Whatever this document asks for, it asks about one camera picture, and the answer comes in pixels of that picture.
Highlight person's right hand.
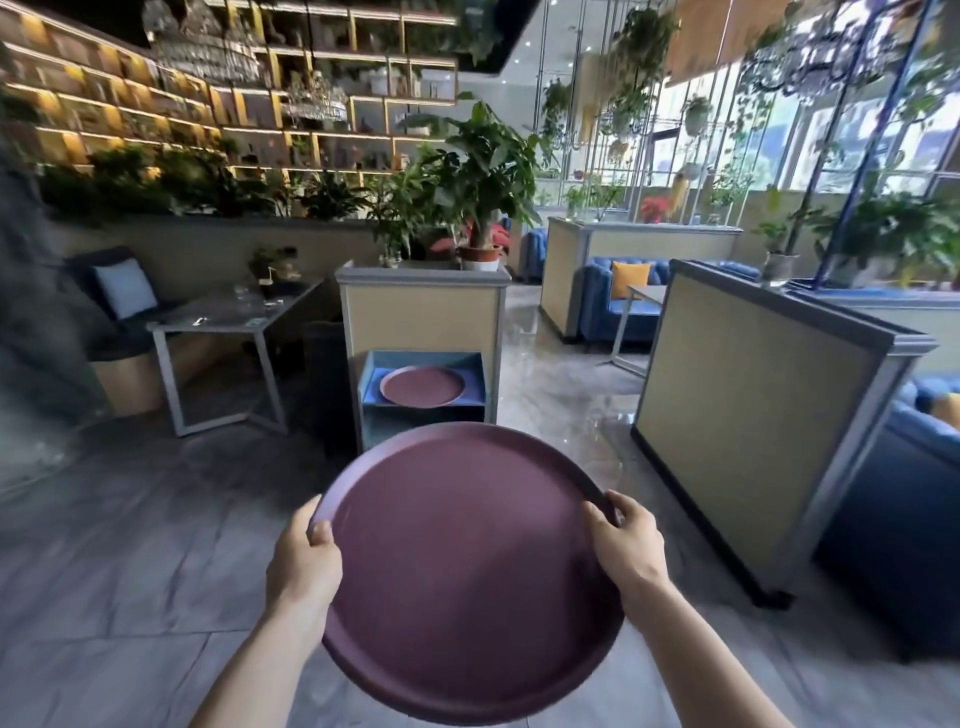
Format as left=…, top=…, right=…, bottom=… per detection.
left=582, top=489, right=671, bottom=597

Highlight person's left hand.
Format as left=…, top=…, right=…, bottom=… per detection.
left=265, top=494, right=344, bottom=610

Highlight large round maroon tray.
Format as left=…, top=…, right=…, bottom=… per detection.
left=307, top=422, right=627, bottom=726

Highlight person's left forearm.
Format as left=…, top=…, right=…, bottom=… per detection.
left=189, top=588, right=331, bottom=728

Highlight person's right forearm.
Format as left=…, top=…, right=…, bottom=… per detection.
left=619, top=576, right=795, bottom=728

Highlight blue side cabinet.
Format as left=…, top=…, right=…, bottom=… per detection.
left=357, top=349, right=487, bottom=454

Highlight small round maroon tray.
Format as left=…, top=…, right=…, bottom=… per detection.
left=379, top=366, right=467, bottom=409

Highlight large beige booth partition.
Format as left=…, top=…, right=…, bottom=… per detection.
left=630, top=259, right=940, bottom=609

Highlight light dining table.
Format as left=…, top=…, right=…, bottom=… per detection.
left=610, top=284, right=670, bottom=378

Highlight blue tufted sofa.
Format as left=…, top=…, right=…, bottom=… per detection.
left=573, top=256, right=762, bottom=354

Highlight grey marble dining table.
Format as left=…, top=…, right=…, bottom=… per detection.
left=147, top=279, right=325, bottom=438

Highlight beige partition with grey trim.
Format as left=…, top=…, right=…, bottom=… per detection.
left=335, top=260, right=513, bottom=426

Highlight yellow cushion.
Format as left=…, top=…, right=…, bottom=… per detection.
left=609, top=261, right=654, bottom=300

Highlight small tabletop plant decoration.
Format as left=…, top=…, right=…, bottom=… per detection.
left=248, top=246, right=307, bottom=300

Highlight beige booth partition with planter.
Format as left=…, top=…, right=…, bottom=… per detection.
left=540, top=216, right=744, bottom=340

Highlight dark bench seat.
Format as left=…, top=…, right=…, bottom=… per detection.
left=63, top=246, right=219, bottom=418

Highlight blue sofa with orange cushion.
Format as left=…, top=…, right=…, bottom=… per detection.
left=813, top=373, right=960, bottom=665

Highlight light blue cushion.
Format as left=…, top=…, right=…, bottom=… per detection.
left=93, top=258, right=159, bottom=321

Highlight potted plant in white pot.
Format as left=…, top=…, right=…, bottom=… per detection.
left=752, top=187, right=825, bottom=283

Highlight large potted green plant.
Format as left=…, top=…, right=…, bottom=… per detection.
left=375, top=91, right=560, bottom=260

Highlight row of green hedge plants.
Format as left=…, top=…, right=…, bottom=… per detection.
left=37, top=142, right=376, bottom=225

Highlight green plants by window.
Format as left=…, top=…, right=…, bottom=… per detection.
left=806, top=168, right=960, bottom=292

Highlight small crystal chandelier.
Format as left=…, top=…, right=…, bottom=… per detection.
left=282, top=69, right=352, bottom=130

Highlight hanging green plant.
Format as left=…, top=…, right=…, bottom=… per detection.
left=598, top=6, right=682, bottom=140

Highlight blue metal pole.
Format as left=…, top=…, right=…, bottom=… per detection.
left=816, top=0, right=925, bottom=290

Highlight large crystal chandelier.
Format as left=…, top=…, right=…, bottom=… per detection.
left=141, top=0, right=273, bottom=90

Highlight dark crystal chandelier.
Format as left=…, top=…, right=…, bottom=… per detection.
left=738, top=0, right=905, bottom=106

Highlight lit wall display shelving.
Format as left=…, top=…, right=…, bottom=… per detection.
left=0, top=0, right=460, bottom=189

